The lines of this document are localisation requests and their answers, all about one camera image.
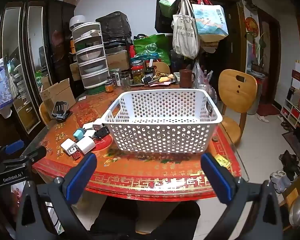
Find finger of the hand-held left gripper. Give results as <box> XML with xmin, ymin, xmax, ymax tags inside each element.
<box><xmin>0</xmin><ymin>140</ymin><xmax>25</xmax><ymax>157</ymax></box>
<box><xmin>17</xmin><ymin>146</ymin><xmax>47</xmax><ymax>164</ymax></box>

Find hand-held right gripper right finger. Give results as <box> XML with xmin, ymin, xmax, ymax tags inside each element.
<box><xmin>201</xmin><ymin>152</ymin><xmax>284</xmax><ymax>240</ymax></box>

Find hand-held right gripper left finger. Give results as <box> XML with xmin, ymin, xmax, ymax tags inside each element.
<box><xmin>15</xmin><ymin>152</ymin><xmax>98</xmax><ymax>240</ymax></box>

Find large white charger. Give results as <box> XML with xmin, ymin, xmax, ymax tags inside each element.
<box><xmin>76</xmin><ymin>137</ymin><xmax>97</xmax><ymax>155</ymax></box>

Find teal charger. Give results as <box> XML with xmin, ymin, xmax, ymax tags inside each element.
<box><xmin>73</xmin><ymin>129</ymin><xmax>86</xmax><ymax>142</ymax></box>

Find pile of phone chargers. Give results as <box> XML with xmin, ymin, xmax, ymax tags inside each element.
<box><xmin>61</xmin><ymin>119</ymin><xmax>109</xmax><ymax>160</ymax></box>

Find black multi-port charger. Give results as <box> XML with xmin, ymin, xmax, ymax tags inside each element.
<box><xmin>94</xmin><ymin>127</ymin><xmax>109</xmax><ymax>138</ymax></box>

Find white perforated plastic basket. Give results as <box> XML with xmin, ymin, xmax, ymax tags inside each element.
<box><xmin>101</xmin><ymin>88</ymin><xmax>223</xmax><ymax>154</ymax></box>

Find yellow card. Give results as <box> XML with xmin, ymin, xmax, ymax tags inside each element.
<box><xmin>214</xmin><ymin>155</ymin><xmax>232</xmax><ymax>169</ymax></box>

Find black phone holder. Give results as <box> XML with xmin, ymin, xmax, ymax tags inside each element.
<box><xmin>51</xmin><ymin>101</ymin><xmax>72</xmax><ymax>120</ymax></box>

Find red printed tablecloth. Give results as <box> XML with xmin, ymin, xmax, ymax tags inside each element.
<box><xmin>31</xmin><ymin>80</ymin><xmax>242</xmax><ymax>202</ymax></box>

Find pair of grey slippers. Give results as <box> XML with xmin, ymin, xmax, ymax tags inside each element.
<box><xmin>269</xmin><ymin>170</ymin><xmax>292</xmax><ymax>193</ymax></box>

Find blue printed plastic bag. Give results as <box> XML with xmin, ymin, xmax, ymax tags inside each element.
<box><xmin>0</xmin><ymin>57</ymin><xmax>13</xmax><ymax>118</ymax></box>

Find open cardboard box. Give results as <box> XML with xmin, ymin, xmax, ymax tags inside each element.
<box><xmin>39</xmin><ymin>78</ymin><xmax>77</xmax><ymax>117</ymax></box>

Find pair of black shoes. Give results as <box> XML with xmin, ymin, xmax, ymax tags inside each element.
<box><xmin>279</xmin><ymin>150</ymin><xmax>300</xmax><ymax>180</ymax></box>

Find wooden chair with cutout back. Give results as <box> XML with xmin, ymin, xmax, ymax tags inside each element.
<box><xmin>214</xmin><ymin>69</ymin><xmax>258</xmax><ymax>147</ymax></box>

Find red floor mat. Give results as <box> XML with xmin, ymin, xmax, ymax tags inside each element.
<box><xmin>256</xmin><ymin>104</ymin><xmax>280</xmax><ymax>115</ymax></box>

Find dark doormat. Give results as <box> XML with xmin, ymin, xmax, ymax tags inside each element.
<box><xmin>281</xmin><ymin>130</ymin><xmax>300</xmax><ymax>160</ymax></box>

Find metal pot lid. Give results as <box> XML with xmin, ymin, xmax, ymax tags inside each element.
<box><xmin>289</xmin><ymin>194</ymin><xmax>300</xmax><ymax>227</ymax></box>

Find small green basket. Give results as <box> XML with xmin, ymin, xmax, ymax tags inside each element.
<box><xmin>86</xmin><ymin>85</ymin><xmax>108</xmax><ymax>95</ymax></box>

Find brown mug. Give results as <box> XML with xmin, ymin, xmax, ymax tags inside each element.
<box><xmin>179</xmin><ymin>69</ymin><xmax>196</xmax><ymax>88</ymax></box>

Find glass jar with black lid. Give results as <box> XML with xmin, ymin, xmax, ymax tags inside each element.
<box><xmin>109</xmin><ymin>68</ymin><xmax>122</xmax><ymax>87</ymax></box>

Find empty glass jar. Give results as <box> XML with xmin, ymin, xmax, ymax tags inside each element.
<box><xmin>121</xmin><ymin>72</ymin><xmax>132</xmax><ymax>90</ymax></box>

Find clear plastic bag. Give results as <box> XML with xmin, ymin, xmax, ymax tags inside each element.
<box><xmin>191</xmin><ymin>61</ymin><xmax>213</xmax><ymax>85</ymax></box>

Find white cube shelf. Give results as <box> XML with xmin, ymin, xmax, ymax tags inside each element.
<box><xmin>277</xmin><ymin>52</ymin><xmax>300</xmax><ymax>135</ymax></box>

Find dark mirrored wardrobe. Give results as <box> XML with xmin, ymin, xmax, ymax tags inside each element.
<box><xmin>0</xmin><ymin>0</ymin><xmax>75</xmax><ymax>150</ymax></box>

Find white plastic drawer unit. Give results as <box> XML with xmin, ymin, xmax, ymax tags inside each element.
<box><xmin>72</xmin><ymin>22</ymin><xmax>110</xmax><ymax>90</ymax></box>

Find glass jar with pickles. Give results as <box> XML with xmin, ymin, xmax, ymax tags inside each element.
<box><xmin>130</xmin><ymin>64</ymin><xmax>145</xmax><ymax>85</ymax></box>

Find cluttered metal tray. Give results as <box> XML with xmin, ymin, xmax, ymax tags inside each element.
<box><xmin>130</xmin><ymin>74</ymin><xmax>177</xmax><ymax>87</ymax></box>

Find closed cardboard box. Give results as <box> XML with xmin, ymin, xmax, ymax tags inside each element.
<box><xmin>106</xmin><ymin>50</ymin><xmax>130</xmax><ymax>72</ymax></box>

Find potted plant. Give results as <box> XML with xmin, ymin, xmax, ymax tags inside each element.
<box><xmin>247</xmin><ymin>31</ymin><xmax>267</xmax><ymax>73</ymax></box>

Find white round appliance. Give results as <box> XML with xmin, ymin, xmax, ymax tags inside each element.
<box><xmin>69</xmin><ymin>15</ymin><xmax>87</xmax><ymax>29</ymax></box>

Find green shopping bag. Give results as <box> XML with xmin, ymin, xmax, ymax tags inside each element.
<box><xmin>133</xmin><ymin>34</ymin><xmax>172</xmax><ymax>65</ymax></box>

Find white tote bag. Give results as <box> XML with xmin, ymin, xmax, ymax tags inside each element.
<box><xmin>171</xmin><ymin>0</ymin><xmax>200</xmax><ymax>59</ymax></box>

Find black bag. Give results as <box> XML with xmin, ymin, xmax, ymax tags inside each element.
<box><xmin>95</xmin><ymin>11</ymin><xmax>132</xmax><ymax>43</ymax></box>

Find blue printed tote bag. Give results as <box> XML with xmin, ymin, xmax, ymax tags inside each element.
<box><xmin>191</xmin><ymin>4</ymin><xmax>229</xmax><ymax>42</ymax></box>

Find green hanging bag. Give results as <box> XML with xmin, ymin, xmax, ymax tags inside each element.
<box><xmin>159</xmin><ymin>0</ymin><xmax>184</xmax><ymax>18</ymax></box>

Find red round wall decoration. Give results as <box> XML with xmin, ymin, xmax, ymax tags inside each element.
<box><xmin>245</xmin><ymin>16</ymin><xmax>259</xmax><ymax>39</ymax></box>

